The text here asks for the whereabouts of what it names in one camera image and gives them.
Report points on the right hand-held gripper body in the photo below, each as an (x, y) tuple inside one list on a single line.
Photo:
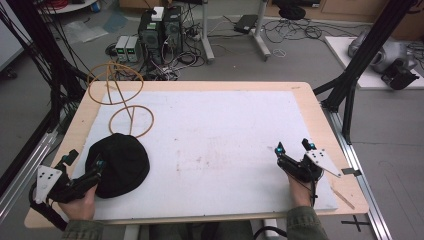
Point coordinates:
[(321, 160)]

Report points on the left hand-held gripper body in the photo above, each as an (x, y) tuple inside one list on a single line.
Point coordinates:
[(46, 181)]

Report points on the black knit hat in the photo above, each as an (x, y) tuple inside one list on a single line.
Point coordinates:
[(121, 166)]

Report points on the person's right hand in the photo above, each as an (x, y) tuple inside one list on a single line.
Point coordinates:
[(300, 193)]

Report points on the person's left hand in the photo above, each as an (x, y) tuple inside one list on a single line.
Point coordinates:
[(80, 206)]

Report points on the black tape strip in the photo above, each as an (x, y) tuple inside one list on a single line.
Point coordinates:
[(350, 172)]

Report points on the thin wooden stick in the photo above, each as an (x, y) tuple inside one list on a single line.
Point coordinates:
[(343, 198)]

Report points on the white cloth mat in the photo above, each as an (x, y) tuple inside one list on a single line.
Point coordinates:
[(216, 150)]

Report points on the black tape cross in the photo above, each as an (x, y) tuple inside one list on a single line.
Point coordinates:
[(355, 223)]

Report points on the white board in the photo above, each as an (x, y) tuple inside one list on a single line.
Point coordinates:
[(366, 81)]

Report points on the black device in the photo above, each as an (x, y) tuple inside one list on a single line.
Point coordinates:
[(398, 76)]

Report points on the white table leg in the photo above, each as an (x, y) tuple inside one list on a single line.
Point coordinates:
[(207, 36), (262, 36)]

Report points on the grey power supply unit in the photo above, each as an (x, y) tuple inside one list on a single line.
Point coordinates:
[(121, 48), (132, 49)]

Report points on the grey shell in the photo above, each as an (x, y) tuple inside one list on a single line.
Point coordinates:
[(386, 51)]

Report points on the clear plastic sheet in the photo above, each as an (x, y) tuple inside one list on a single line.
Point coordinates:
[(85, 31)]

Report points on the flat black box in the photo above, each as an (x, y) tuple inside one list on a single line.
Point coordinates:
[(246, 24)]

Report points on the black office chair base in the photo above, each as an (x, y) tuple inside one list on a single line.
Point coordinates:
[(292, 11)]

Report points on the white cabinet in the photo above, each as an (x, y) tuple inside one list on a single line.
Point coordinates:
[(10, 36)]

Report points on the black computer tower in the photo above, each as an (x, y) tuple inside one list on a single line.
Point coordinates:
[(150, 36), (172, 30)]

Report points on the round white table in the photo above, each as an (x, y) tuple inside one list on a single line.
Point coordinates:
[(66, 6)]

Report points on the white box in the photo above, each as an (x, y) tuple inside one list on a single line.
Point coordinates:
[(158, 14)]

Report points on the aluminium rail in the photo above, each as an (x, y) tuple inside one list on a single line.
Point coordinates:
[(360, 173), (23, 170)]

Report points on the black frame strut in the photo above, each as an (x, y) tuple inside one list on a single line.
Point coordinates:
[(50, 60), (360, 63)]

